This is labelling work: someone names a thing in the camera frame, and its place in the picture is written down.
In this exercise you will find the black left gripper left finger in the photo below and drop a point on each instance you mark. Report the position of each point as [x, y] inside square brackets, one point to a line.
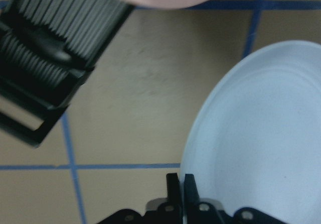
[173, 188]

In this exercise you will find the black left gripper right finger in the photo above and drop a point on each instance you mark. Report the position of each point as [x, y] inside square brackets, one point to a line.
[191, 195]

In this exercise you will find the blue plate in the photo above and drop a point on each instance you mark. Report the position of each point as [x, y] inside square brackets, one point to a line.
[256, 140]

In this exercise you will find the black plate rack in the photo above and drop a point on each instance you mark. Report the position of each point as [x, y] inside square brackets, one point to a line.
[49, 48]

